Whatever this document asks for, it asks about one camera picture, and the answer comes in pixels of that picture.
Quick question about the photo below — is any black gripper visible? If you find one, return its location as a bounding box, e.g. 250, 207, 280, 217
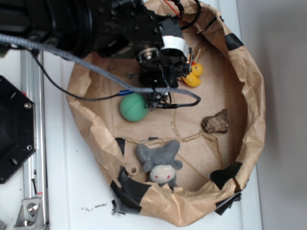
92, 0, 193, 109

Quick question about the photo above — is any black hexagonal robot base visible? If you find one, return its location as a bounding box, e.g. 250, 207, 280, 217
0, 76, 35, 184

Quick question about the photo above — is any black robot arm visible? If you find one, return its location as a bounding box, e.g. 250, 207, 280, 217
0, 0, 193, 109

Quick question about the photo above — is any green textured ball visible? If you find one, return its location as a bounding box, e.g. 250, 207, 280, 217
119, 93, 148, 122

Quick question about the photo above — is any yellow rubber duck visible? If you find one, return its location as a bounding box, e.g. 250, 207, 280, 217
181, 62, 203, 88

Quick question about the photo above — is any brown rock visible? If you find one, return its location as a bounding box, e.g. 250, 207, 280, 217
201, 109, 229, 134

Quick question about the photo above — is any grey plush toy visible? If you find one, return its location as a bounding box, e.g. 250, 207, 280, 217
136, 140, 183, 188

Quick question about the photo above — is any brown paper bag bin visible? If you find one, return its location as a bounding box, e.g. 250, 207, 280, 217
68, 4, 265, 227

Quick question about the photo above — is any grey braided cable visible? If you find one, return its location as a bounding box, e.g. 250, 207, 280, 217
0, 33, 201, 109

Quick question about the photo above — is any thin black wire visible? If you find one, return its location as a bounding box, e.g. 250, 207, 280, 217
32, 49, 135, 101

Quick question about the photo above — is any aluminium extrusion rail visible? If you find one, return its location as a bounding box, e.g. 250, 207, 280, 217
19, 49, 50, 230

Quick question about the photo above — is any metal corner bracket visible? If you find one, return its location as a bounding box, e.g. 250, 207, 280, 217
13, 198, 44, 230

